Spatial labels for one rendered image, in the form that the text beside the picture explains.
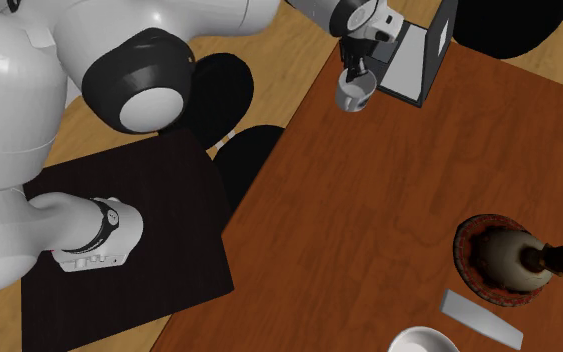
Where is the white bowl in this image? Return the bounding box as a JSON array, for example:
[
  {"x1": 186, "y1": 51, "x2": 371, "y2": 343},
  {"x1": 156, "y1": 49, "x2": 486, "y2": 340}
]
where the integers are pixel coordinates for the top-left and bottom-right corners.
[{"x1": 387, "y1": 325, "x2": 462, "y2": 352}]

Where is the brown wooden table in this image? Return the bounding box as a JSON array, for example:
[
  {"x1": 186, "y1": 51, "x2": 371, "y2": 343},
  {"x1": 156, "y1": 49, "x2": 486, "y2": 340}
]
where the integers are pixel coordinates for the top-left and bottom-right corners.
[{"x1": 150, "y1": 40, "x2": 563, "y2": 352}]

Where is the grey open laptop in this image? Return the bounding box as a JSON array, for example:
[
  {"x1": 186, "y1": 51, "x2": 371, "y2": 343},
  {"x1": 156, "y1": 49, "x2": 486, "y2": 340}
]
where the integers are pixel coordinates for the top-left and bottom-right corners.
[{"x1": 364, "y1": 0, "x2": 460, "y2": 109}]

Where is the cream vase with brown neck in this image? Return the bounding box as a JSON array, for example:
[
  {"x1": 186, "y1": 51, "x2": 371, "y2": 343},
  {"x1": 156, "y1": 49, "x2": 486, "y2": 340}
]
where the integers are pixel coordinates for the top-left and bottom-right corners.
[{"x1": 475, "y1": 226, "x2": 563, "y2": 294}]

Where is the white flat oblong bar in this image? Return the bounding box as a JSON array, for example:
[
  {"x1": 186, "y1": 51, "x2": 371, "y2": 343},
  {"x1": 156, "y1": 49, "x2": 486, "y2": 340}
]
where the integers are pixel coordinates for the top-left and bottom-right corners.
[{"x1": 439, "y1": 288, "x2": 525, "y2": 352}]

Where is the dark robot stand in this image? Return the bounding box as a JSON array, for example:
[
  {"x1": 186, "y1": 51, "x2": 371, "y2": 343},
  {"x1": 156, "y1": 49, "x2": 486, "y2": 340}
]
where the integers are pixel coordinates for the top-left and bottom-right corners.
[{"x1": 20, "y1": 128, "x2": 236, "y2": 352}]

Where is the white mug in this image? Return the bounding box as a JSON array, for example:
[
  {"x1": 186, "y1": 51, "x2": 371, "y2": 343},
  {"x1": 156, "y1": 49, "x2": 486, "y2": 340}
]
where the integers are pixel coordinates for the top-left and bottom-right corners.
[{"x1": 334, "y1": 68, "x2": 378, "y2": 114}]

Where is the red-rimmed dark round bowl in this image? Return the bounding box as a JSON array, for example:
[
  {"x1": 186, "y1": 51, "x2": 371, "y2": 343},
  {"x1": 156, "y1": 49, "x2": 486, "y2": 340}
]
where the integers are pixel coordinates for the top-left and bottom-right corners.
[{"x1": 452, "y1": 213, "x2": 550, "y2": 308}]

